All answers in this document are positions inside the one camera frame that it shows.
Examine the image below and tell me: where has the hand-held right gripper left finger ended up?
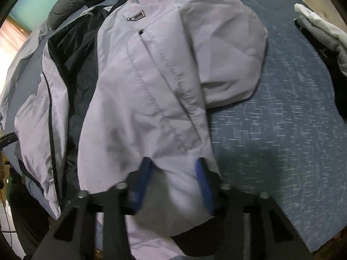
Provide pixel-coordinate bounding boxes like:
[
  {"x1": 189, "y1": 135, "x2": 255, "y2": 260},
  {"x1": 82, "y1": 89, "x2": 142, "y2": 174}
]
[{"x1": 33, "y1": 157, "x2": 154, "y2": 260}]

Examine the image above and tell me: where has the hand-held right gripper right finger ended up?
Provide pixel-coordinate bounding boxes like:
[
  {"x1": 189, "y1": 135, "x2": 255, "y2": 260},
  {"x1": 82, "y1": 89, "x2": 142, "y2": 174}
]
[{"x1": 194, "y1": 157, "x2": 312, "y2": 260}]

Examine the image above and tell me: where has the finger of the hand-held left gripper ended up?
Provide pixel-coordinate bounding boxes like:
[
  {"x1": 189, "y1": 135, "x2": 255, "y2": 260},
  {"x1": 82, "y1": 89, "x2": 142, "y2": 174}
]
[{"x1": 0, "y1": 132, "x2": 18, "y2": 149}]

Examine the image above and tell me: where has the grey jacket with black trim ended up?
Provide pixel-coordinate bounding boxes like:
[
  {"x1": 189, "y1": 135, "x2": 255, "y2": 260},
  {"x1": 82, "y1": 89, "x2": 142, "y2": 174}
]
[{"x1": 13, "y1": 0, "x2": 269, "y2": 260}]

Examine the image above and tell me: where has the light grey blanket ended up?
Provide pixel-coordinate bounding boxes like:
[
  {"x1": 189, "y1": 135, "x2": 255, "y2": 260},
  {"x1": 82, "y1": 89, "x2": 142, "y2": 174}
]
[{"x1": 0, "y1": 24, "x2": 49, "y2": 133}]

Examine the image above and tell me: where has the pink curtain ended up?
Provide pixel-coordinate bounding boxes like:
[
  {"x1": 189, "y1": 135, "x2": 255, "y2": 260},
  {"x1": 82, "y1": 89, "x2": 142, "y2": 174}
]
[{"x1": 0, "y1": 23, "x2": 31, "y2": 60}]

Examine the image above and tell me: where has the dark grey rolled duvet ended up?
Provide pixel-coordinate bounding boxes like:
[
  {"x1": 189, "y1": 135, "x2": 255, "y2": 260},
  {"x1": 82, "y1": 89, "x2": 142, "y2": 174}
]
[{"x1": 47, "y1": 0, "x2": 120, "y2": 30}]

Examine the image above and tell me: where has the folded white garment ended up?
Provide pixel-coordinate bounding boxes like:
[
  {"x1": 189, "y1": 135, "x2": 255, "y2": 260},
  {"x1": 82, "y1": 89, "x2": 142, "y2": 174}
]
[{"x1": 294, "y1": 3, "x2": 347, "y2": 42}]

